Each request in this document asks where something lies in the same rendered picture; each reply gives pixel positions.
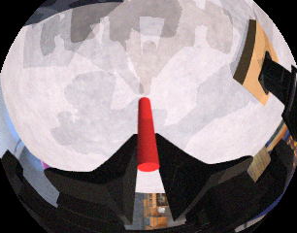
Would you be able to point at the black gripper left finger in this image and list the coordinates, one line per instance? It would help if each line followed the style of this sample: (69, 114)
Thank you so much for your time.
(113, 183)

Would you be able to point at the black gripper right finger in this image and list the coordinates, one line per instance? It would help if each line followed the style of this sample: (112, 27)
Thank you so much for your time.
(186, 179)

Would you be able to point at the red peg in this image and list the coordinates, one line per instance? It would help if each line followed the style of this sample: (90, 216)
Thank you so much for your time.
(146, 140)

